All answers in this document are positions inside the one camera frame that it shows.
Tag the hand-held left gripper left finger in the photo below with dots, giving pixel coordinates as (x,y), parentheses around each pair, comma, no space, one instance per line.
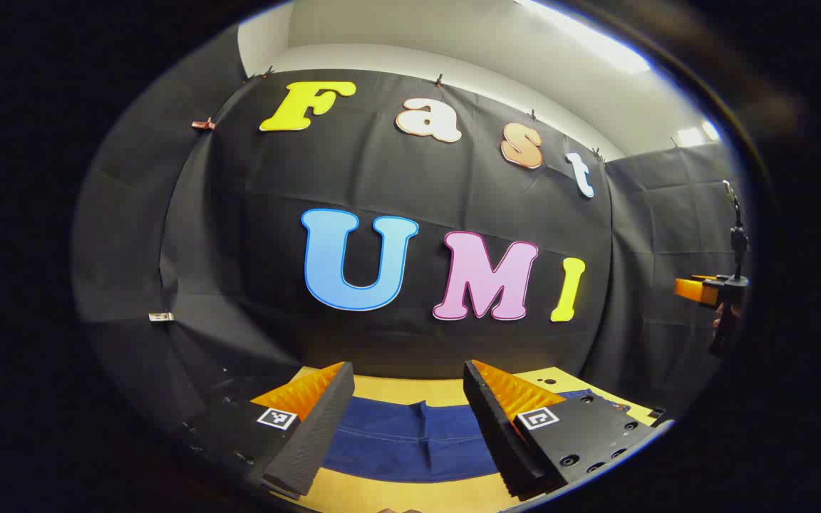
(314,442)

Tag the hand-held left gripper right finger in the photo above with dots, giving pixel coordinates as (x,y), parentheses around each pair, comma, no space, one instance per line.
(503,442)

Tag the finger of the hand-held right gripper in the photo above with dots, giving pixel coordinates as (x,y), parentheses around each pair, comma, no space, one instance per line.
(692,291)

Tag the blue jeans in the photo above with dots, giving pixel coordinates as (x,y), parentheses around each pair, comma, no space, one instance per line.
(410,442)

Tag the small ceiling light panel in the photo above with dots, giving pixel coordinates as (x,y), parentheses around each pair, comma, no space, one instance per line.
(695,134)

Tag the white backdrop clip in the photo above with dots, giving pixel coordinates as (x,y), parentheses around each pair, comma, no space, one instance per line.
(161,317)

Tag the black backdrop cloth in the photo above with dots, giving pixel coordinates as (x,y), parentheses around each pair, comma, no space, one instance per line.
(396,178)

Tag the long ceiling light panel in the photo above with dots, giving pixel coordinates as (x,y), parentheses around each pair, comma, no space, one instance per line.
(581,35)

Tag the pink backdrop clip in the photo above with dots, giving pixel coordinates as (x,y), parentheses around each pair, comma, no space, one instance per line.
(203,124)

